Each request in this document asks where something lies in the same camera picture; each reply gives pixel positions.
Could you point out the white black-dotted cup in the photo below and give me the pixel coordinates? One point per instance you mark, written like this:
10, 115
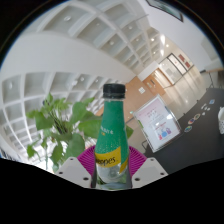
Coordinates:
221, 121

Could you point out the large-leaved green potted plant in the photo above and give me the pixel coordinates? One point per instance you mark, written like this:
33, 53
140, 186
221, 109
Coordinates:
75, 146

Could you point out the dark-framed wall picture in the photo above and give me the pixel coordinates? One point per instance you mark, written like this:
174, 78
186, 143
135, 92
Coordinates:
165, 7

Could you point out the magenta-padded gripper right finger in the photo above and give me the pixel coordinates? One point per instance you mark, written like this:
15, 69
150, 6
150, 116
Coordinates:
150, 171

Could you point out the wooden wall bench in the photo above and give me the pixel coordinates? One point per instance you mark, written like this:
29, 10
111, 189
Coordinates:
216, 70

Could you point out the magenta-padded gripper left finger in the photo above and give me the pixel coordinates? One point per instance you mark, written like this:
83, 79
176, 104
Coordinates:
75, 171

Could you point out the green-labelled clear drink bottle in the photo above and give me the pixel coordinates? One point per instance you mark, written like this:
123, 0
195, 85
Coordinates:
111, 133

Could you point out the clear acrylic sign stand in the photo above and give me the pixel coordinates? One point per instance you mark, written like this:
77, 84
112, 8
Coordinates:
158, 125

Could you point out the group of ceiling lights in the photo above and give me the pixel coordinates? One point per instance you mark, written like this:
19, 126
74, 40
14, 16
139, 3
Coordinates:
66, 18

